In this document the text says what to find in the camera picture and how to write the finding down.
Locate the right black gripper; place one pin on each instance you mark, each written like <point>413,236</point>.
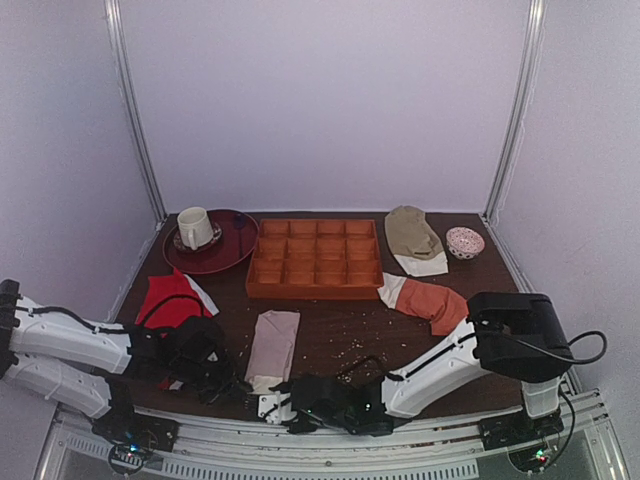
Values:
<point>293,400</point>

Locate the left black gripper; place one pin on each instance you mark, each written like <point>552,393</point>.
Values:
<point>215,382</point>

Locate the mauve underwear white waistband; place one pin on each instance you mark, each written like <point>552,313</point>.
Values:
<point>272,350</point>

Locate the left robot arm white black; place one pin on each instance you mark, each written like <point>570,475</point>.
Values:
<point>62,356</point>

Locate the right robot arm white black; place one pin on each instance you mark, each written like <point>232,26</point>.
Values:
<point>514,335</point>

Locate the red underwear white trim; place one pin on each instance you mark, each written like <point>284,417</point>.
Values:
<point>177,327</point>

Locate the orange underwear white waistband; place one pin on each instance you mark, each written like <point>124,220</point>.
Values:
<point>441,306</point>

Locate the khaki underwear cream waistband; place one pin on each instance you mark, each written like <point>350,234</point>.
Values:
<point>414,244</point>

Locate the orange wooden compartment tray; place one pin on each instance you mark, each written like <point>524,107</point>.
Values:
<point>316,259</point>

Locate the dark saucer plate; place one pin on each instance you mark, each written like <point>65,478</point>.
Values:
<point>217,235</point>

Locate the dark red bowl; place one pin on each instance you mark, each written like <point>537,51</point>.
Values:
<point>238,239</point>

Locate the cream ceramic mug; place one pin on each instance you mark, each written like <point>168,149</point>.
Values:
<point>195,227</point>

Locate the pink patterned small bowl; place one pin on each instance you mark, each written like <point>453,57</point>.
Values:
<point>464,243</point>

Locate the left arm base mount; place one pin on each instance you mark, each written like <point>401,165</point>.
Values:
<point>135,439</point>

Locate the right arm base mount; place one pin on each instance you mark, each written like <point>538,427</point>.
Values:
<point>531,444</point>

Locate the right aluminium frame post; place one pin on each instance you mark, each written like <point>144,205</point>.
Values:
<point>514,134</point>

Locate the aluminium frame post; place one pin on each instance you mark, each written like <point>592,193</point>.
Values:
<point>514,134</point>
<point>117,38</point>

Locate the left aluminium frame post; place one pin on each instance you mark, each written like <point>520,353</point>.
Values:
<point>117,38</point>

